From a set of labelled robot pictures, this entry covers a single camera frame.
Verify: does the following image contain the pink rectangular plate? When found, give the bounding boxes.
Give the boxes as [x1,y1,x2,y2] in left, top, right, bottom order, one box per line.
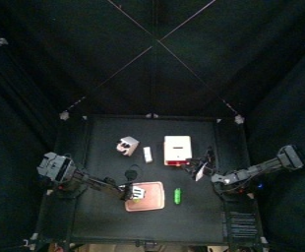
[123,181,165,213]

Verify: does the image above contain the white paper tag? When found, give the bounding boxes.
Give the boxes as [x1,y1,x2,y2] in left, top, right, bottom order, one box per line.
[194,162,208,182]

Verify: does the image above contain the white and red box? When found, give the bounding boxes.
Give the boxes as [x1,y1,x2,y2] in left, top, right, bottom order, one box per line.
[163,135,194,167]

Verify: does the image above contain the green toy pea pod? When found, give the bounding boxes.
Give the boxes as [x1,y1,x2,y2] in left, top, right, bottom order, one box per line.
[172,187,183,206]

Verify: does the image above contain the small white block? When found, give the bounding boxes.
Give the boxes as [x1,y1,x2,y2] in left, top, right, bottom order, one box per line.
[141,146,153,164]

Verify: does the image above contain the white cube with dark dots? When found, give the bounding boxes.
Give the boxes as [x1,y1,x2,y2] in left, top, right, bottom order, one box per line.
[115,136,140,158]

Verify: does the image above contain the white text label sticker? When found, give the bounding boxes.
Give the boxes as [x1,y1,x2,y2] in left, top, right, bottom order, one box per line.
[227,211,258,244]

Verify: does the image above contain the thin white cord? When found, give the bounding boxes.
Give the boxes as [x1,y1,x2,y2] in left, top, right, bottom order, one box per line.
[64,0,216,111]
[105,0,242,116]

